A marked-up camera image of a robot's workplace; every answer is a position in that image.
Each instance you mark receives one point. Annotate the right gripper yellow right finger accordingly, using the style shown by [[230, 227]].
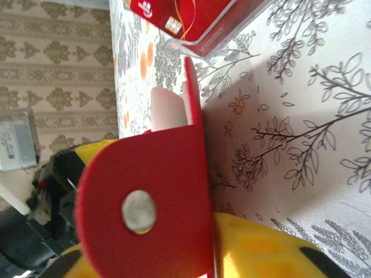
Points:
[[261, 255]]

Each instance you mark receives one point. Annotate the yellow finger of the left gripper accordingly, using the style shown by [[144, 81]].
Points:
[[90, 150]]

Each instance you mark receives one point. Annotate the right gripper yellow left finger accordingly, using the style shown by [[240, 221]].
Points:
[[72, 265]]

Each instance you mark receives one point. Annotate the red VIP card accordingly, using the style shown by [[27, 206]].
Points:
[[211, 17]]

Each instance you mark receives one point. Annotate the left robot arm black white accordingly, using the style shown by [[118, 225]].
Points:
[[17, 240]]

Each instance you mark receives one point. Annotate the grey metal block with label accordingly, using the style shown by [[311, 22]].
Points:
[[20, 139]]

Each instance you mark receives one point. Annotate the floral patterned table cover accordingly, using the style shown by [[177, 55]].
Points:
[[290, 101]]

